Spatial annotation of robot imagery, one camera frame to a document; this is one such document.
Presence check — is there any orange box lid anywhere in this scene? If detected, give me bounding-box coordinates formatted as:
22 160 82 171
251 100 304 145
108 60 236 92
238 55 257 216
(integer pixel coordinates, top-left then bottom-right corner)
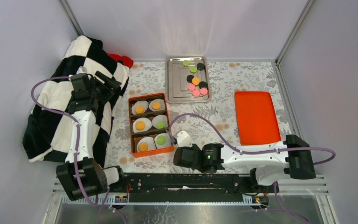
234 91 281 146

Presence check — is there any red cloth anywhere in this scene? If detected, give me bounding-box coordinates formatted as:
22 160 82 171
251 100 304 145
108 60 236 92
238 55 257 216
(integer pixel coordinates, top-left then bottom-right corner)
108 53 134 69

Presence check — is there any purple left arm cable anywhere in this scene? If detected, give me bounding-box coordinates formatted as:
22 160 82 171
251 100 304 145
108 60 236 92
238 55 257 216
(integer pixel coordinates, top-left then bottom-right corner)
30 76 127 224

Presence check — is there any black white checkered blanket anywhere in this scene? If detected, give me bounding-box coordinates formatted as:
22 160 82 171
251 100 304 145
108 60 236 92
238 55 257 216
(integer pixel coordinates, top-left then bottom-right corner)
22 35 130 167

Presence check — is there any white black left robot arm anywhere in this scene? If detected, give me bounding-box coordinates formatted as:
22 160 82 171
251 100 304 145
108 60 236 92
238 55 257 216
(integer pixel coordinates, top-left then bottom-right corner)
56 71 126 206

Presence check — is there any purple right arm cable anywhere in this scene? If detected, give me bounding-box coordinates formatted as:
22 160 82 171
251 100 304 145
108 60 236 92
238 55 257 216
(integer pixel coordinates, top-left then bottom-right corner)
168 113 337 223

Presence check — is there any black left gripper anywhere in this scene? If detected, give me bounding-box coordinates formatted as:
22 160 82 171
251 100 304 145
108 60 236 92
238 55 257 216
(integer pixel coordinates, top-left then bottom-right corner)
89 71 121 104

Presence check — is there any green cookie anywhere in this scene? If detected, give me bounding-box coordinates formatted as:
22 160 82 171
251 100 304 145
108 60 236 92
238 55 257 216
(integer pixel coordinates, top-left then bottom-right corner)
189 66 198 73
156 135 166 145
156 121 166 129
182 60 190 67

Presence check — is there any orange cookie box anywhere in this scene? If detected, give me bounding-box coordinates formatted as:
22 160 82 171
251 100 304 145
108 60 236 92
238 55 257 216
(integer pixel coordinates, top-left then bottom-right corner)
128 93 174 158

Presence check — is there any yellow cookie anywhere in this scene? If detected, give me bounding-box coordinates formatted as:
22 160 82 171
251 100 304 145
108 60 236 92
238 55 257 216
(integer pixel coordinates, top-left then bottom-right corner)
135 105 145 114
138 142 149 152
192 77 200 86
135 121 145 131
152 101 162 111

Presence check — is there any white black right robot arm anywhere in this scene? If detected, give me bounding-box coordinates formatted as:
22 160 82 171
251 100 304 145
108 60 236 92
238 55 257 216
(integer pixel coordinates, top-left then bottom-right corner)
173 131 316 192

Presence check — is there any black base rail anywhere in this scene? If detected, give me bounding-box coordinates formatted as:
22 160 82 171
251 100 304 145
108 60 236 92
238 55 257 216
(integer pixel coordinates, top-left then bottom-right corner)
96 173 280 203

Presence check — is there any black cookie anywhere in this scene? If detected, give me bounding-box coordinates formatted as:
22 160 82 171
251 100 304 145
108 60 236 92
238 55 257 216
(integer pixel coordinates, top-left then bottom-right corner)
198 81 208 89
186 75 194 83
196 63 205 70

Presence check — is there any stainless steel tray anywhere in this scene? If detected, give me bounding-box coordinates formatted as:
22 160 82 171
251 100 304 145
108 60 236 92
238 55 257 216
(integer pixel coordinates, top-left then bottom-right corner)
165 56 212 104

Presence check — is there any white paper cookie liner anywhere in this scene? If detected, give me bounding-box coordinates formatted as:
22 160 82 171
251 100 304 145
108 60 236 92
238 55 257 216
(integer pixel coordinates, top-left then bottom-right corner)
149 99 165 112
154 133 172 149
132 118 152 133
137 137 156 152
131 101 149 115
151 115 169 129

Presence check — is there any pink cookie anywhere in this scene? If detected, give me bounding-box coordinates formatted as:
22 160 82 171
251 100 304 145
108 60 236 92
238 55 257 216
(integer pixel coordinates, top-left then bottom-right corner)
200 88 208 96
192 90 200 97
187 84 196 91

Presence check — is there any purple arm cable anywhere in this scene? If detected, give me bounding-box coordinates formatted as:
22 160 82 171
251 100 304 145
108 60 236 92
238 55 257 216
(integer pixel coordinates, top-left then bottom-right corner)
30 76 127 224
168 113 337 223

